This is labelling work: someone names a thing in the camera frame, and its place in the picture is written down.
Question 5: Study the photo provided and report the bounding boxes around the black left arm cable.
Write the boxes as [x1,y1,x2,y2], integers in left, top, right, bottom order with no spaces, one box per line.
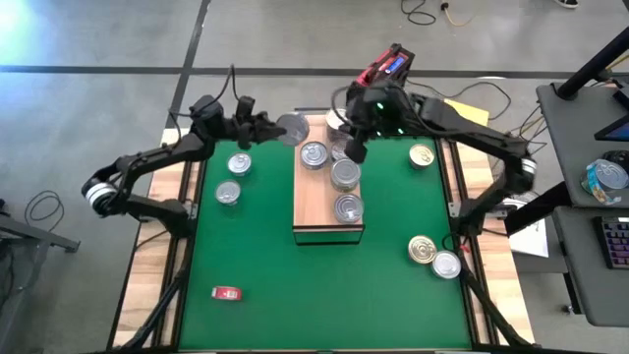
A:
[166,63,242,132]

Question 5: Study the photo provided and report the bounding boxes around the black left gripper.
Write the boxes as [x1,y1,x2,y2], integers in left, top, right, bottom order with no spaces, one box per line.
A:
[215,96,290,151]

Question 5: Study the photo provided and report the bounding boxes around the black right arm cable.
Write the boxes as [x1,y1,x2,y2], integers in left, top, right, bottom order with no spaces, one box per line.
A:
[329,86,355,132]

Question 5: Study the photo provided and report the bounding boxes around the red-label seafood can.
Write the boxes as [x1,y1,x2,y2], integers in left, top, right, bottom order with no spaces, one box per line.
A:
[210,286,244,302]

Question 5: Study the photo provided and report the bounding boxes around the black table frame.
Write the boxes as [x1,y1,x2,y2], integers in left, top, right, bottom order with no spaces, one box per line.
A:
[174,117,492,353]

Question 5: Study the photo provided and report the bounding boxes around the colourful-label can with silver lid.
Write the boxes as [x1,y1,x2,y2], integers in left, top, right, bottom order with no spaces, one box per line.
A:
[581,157,629,207]

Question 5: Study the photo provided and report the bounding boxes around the wooden shelf with black frame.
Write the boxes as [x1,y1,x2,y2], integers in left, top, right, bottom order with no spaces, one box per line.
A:
[292,113,366,246]

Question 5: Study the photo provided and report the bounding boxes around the green table mat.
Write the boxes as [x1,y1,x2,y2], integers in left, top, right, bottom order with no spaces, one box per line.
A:
[179,136,474,351]

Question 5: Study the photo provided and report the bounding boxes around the black monitor pole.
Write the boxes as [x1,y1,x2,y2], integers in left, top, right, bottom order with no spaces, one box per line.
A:
[556,27,629,101]

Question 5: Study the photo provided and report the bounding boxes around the grey desk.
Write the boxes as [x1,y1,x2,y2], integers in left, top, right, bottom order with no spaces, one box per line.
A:
[535,82,629,207]
[552,205,629,328]

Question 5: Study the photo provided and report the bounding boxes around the yellow floor cable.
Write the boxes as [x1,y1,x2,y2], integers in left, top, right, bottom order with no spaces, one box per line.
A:
[440,0,486,29]

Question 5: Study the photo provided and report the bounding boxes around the black tablet screen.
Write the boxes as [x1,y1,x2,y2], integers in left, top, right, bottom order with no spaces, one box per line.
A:
[593,113,629,144]

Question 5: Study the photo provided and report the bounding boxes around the white paper sheet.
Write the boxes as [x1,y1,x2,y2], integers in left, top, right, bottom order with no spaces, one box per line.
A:
[508,218,550,260]

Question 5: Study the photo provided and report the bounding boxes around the red and black tool case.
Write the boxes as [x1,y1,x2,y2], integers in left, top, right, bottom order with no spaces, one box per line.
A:
[354,42,417,89]

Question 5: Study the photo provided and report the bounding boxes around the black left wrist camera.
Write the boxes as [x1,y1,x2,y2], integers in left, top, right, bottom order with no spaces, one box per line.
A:
[190,95,223,127]

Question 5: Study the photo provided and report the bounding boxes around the black floor cable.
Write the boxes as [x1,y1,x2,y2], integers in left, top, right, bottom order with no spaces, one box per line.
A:
[24,190,65,228]
[417,78,512,122]
[400,0,437,27]

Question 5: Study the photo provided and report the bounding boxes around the gold-lid pink salmon can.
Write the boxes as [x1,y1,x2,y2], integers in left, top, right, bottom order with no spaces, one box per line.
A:
[325,108,350,142]
[407,234,438,266]
[408,143,436,171]

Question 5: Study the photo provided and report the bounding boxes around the black desk support bar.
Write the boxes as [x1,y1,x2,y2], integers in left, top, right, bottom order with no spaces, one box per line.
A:
[504,180,566,237]

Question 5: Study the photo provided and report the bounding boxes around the black metal stand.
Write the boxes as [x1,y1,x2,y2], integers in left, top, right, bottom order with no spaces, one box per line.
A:
[0,199,81,354]

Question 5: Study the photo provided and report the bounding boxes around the yellow paper pad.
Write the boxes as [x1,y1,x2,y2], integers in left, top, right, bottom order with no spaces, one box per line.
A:
[444,97,490,127]

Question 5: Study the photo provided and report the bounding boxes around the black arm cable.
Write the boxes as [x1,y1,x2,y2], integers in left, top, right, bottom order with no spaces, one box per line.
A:
[329,86,355,132]
[166,63,242,132]

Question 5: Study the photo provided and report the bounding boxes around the black keyboard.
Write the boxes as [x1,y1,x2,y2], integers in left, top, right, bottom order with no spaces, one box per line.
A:
[596,214,629,270]

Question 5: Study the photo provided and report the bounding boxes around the blue-label silver-lid can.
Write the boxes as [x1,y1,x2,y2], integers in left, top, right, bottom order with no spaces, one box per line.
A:
[226,150,254,177]

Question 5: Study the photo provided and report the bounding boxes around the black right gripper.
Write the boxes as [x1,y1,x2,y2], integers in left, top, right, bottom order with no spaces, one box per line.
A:
[345,83,422,165]

